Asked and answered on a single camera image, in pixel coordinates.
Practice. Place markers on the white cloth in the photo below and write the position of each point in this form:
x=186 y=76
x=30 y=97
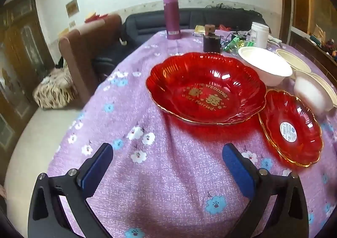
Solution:
x=274 y=40

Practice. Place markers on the patterned blanket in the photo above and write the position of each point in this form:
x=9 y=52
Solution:
x=52 y=90

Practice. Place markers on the wall outlet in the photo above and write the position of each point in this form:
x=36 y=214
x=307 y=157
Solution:
x=72 y=24

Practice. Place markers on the white plastic jar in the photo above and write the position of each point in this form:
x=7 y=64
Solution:
x=259 y=35

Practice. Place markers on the pile of green candy packets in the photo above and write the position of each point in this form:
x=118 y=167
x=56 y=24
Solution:
x=234 y=43

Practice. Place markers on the brown armchair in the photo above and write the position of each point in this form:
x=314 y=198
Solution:
x=79 y=56

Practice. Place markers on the dark jar with wooden stopper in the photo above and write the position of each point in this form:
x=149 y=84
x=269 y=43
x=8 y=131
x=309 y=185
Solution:
x=211 y=43

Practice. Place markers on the carved wooden cabinet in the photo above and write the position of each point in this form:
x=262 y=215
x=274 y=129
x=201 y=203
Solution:
x=21 y=43

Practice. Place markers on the small cream bowl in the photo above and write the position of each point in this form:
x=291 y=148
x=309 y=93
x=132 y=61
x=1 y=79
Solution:
x=297 y=63

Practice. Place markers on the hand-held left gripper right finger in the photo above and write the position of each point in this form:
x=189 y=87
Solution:
x=238 y=169

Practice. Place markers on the purple floral tablecloth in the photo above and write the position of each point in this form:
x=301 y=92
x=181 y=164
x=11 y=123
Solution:
x=171 y=148

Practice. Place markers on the yellow packet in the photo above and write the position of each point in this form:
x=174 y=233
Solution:
x=199 y=30

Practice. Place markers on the gold wall plaque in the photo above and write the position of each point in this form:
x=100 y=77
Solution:
x=72 y=7

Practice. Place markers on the red shallow dish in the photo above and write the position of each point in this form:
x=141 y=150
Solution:
x=94 y=16

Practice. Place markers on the clutter of small items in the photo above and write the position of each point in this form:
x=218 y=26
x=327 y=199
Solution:
x=325 y=41

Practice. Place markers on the black leather sofa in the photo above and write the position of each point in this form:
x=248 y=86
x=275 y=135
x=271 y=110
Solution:
x=147 y=22

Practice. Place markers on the small red plate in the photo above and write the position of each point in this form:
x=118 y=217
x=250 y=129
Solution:
x=300 y=148

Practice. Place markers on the large red plate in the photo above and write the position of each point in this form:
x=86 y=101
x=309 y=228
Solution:
x=184 y=82

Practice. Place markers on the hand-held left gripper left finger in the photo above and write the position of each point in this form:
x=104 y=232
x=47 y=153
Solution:
x=97 y=172

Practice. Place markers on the brick-front wooden counter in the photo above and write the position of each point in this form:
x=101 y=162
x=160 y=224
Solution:
x=310 y=53

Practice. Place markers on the purple thermos bottle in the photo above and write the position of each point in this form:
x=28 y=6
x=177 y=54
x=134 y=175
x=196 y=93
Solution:
x=171 y=16

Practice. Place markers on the translucent white bowl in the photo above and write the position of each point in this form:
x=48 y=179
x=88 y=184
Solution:
x=310 y=90

